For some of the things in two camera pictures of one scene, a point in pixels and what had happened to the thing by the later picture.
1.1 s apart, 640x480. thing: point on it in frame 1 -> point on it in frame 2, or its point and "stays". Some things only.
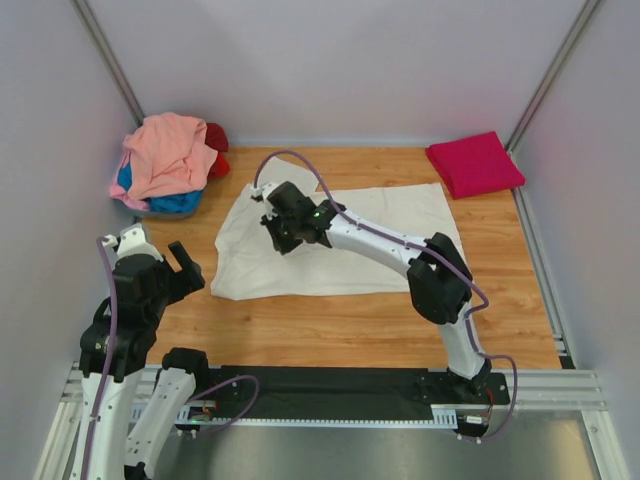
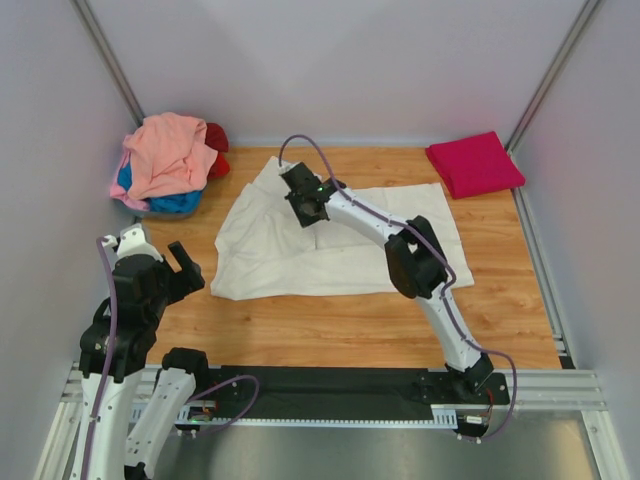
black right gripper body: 286,235 -> 304,218
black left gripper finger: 190,268 stays
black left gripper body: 173,285 stays
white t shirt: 247,263 stays
